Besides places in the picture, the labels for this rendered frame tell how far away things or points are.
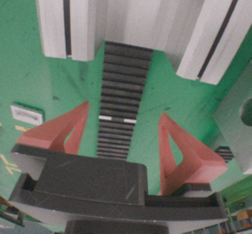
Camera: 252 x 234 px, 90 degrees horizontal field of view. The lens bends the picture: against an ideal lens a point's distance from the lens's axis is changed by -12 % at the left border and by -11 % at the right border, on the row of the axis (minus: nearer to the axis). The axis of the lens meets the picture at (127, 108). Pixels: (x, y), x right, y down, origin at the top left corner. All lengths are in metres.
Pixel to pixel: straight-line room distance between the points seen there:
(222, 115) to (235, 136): 0.04
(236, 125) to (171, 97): 0.09
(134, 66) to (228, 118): 0.14
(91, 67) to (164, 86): 0.09
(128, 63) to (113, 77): 0.02
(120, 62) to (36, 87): 0.12
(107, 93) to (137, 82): 0.04
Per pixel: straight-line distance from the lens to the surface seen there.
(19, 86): 0.24
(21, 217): 4.58
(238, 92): 0.21
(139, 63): 0.16
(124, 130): 0.20
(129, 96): 0.18
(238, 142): 0.20
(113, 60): 0.16
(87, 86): 0.19
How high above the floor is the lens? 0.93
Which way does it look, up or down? 49 degrees down
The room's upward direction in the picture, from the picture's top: 178 degrees counter-clockwise
